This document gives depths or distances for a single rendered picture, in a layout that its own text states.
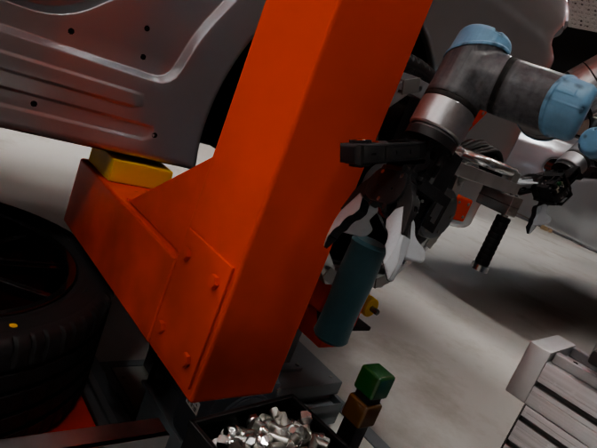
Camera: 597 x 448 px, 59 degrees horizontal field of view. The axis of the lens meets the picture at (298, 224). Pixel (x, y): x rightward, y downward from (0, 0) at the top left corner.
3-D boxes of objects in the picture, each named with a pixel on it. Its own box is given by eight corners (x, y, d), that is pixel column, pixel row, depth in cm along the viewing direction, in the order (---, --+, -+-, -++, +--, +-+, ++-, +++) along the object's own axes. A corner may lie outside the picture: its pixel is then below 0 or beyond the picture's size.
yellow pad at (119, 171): (144, 172, 131) (150, 152, 130) (167, 192, 121) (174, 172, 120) (87, 160, 121) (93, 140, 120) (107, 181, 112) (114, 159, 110)
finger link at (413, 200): (420, 236, 63) (420, 176, 68) (412, 230, 62) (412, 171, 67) (389, 247, 66) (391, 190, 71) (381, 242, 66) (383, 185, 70)
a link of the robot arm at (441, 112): (451, 93, 66) (409, 92, 73) (433, 125, 66) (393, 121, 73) (485, 124, 70) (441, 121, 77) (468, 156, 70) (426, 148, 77)
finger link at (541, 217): (541, 235, 142) (552, 203, 143) (523, 233, 147) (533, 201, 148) (549, 238, 143) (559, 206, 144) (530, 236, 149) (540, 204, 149)
